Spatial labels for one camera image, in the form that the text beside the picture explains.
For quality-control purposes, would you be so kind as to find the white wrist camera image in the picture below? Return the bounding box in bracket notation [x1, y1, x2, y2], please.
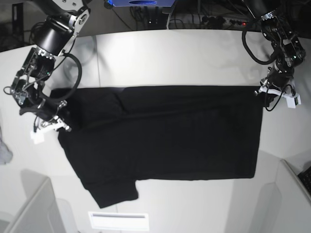
[281, 93, 302, 109]
[30, 126, 56, 145]

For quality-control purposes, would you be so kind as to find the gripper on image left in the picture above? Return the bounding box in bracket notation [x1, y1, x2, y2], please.
[19, 93, 71, 132]

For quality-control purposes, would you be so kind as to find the white slotted tray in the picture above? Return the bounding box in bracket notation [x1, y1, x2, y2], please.
[88, 212, 150, 231]

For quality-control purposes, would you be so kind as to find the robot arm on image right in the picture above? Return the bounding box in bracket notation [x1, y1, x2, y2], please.
[242, 0, 306, 112]

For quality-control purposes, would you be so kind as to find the black keyboard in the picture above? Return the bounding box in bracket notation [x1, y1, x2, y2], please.
[298, 167, 311, 194]

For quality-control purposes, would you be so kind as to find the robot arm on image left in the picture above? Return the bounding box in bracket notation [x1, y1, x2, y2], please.
[7, 0, 91, 132]

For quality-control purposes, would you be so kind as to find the blue device at top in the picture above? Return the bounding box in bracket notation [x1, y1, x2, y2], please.
[107, 0, 175, 7]

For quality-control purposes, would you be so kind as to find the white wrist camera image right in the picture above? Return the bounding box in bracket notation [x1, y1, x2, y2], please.
[281, 93, 302, 109]

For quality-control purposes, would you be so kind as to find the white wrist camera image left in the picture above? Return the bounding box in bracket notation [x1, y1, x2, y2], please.
[30, 126, 56, 145]

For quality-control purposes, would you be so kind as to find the black T-shirt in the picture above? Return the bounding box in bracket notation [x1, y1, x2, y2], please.
[58, 86, 263, 208]

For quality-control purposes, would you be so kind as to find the grey cloth at left edge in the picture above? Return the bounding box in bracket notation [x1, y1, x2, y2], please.
[0, 128, 13, 165]

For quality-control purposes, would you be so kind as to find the white box lower left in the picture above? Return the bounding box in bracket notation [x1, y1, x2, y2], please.
[4, 178, 66, 233]

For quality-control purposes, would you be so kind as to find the white partition lower right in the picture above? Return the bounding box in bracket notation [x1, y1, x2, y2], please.
[273, 160, 311, 233]

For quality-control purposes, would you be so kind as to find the white power strip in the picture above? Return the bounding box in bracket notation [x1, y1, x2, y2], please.
[201, 15, 248, 29]

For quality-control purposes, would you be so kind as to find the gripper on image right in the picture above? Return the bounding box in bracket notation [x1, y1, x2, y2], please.
[254, 66, 295, 108]

